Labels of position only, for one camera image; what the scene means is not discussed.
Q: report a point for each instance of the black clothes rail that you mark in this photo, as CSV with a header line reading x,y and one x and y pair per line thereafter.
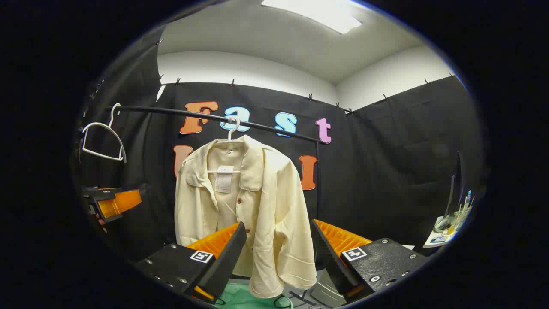
x,y
171,111

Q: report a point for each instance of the cream button shirt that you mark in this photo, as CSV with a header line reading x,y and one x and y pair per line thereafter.
x,y
274,206

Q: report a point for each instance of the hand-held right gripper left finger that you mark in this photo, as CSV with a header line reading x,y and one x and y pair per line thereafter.
x,y
227,262

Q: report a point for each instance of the clear bottle with teal cap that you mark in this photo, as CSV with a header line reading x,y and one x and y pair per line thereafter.
x,y
468,199

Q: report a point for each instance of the white and grey ribbed box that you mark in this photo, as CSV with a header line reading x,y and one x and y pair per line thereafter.
x,y
328,289

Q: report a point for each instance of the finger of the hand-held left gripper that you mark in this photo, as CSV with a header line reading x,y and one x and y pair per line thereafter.
x,y
98,194
122,202

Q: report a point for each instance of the black backdrop cloth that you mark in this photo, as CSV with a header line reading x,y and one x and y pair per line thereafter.
x,y
377,171

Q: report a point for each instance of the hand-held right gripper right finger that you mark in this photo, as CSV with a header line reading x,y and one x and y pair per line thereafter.
x,y
332,262

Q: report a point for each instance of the white plastic clothes hanger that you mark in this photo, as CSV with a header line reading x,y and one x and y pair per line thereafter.
x,y
98,124
233,131

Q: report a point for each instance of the green laundry hamper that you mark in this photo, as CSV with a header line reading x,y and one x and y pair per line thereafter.
x,y
238,298

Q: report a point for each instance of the large ceiling light panel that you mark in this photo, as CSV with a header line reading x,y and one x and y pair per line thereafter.
x,y
321,15

